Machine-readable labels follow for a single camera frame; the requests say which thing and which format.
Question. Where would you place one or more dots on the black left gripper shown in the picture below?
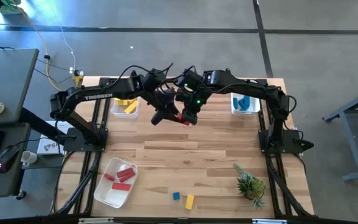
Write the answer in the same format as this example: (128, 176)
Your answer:
(163, 99)

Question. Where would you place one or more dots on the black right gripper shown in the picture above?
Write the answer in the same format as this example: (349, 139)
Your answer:
(194, 102)

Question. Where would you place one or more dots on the yellow rectangular block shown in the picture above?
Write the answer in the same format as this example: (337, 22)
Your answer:
(126, 101)
(130, 107)
(189, 202)

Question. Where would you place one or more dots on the long red block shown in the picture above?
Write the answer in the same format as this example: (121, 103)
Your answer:
(121, 186)

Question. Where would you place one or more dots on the short red block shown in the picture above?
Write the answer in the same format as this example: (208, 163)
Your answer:
(109, 177)

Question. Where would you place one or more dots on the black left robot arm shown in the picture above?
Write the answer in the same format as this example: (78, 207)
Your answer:
(123, 88)

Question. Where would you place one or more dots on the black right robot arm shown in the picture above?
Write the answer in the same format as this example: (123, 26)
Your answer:
(253, 90)

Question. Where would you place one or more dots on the clear plastic bin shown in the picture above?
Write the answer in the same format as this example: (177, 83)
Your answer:
(117, 110)

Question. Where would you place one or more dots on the white deep plastic bin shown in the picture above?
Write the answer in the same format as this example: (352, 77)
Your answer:
(255, 106)

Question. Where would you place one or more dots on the small green potted plant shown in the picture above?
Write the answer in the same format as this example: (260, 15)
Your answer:
(250, 186)

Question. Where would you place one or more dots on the yellow power outlet box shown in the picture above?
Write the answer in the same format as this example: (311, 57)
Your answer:
(78, 77)

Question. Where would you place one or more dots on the white shallow plastic bin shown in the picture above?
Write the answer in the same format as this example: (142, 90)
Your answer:
(113, 196)

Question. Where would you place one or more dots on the white printed box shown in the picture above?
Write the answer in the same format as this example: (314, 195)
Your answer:
(50, 146)

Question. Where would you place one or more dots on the white cup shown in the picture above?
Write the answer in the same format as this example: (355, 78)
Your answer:
(29, 157)

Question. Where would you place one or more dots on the grey desk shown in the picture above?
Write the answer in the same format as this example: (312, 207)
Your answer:
(8, 77)

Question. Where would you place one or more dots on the black computer mouse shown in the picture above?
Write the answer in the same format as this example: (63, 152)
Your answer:
(6, 158)

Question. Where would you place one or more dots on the black desk caster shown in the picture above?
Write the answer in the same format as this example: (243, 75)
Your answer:
(20, 195)

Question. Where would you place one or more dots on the green and white object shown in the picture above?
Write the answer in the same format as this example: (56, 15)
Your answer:
(9, 6)

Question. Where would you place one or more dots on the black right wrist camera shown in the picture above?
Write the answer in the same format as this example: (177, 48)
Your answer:
(193, 118)

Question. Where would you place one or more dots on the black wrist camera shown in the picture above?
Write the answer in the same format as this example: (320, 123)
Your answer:
(193, 118)
(157, 119)

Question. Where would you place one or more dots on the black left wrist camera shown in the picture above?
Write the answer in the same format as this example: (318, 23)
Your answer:
(157, 119)

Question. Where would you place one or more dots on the black aluminium table frame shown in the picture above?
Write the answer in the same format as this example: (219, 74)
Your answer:
(93, 163)

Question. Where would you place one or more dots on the silver metal bracket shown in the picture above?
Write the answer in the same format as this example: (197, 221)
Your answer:
(267, 221)
(95, 220)

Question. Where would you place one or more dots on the grey metal table frame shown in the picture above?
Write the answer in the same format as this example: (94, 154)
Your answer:
(352, 146)

